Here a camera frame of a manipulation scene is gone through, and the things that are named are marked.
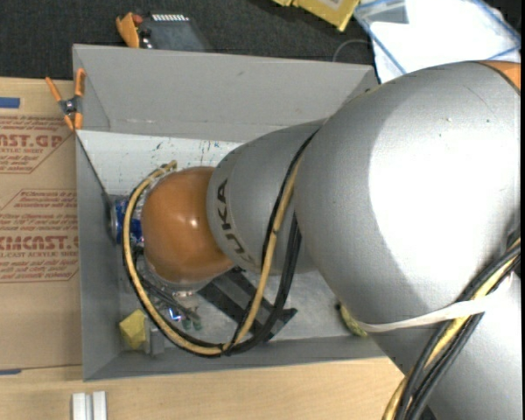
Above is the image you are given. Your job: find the grey metal bin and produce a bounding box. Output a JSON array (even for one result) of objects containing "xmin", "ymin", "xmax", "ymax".
[{"xmin": 72, "ymin": 44, "xmax": 389, "ymax": 382}]

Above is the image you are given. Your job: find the yellow sponge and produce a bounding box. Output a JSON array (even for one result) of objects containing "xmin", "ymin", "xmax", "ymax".
[{"xmin": 118, "ymin": 308, "xmax": 149, "ymax": 351}]

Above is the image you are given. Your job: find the brown cardboard board, red print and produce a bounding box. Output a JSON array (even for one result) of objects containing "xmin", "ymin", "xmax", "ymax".
[{"xmin": 0, "ymin": 75, "xmax": 85, "ymax": 378}]

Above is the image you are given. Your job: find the blue and silver can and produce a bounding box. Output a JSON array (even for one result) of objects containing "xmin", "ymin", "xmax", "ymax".
[{"xmin": 106, "ymin": 194, "xmax": 146, "ymax": 248}]

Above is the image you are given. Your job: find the yellow-green round thing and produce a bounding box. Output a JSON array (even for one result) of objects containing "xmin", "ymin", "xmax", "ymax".
[{"xmin": 334, "ymin": 303, "xmax": 369, "ymax": 339}]

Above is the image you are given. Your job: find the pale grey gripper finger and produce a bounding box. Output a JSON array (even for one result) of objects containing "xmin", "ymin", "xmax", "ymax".
[{"xmin": 149, "ymin": 327, "xmax": 166, "ymax": 358}]

